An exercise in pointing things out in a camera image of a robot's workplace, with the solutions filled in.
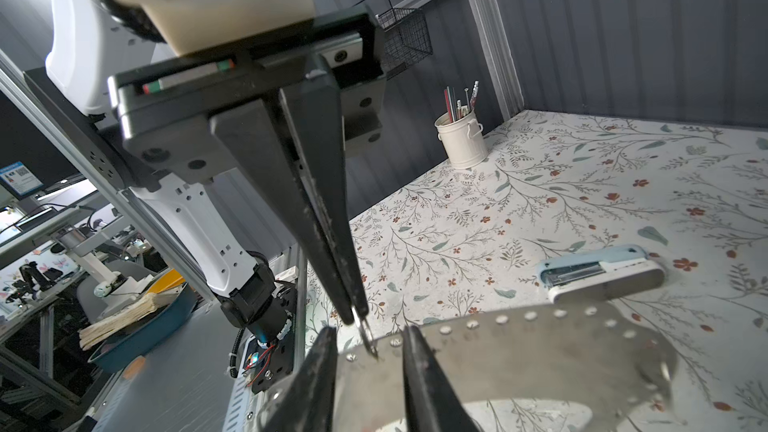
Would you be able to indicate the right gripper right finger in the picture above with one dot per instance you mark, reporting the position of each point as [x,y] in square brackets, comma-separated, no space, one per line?
[430,401]

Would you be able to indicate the black wire mesh basket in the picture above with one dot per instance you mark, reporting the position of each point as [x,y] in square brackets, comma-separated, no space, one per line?
[407,38]

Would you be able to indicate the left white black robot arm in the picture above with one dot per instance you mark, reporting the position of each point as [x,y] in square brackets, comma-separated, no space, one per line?
[94,40]

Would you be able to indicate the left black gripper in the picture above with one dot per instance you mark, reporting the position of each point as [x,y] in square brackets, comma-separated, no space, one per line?
[276,105]

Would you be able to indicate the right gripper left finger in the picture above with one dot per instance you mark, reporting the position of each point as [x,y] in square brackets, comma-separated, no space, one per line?
[308,404]

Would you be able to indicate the white pencil cup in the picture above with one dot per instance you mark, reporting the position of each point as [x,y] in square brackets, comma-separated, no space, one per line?
[459,130]

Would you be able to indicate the white perforated cable tray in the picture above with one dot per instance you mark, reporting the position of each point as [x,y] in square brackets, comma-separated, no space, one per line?
[243,408]

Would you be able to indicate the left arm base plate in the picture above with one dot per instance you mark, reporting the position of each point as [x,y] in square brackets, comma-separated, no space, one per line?
[263,364]

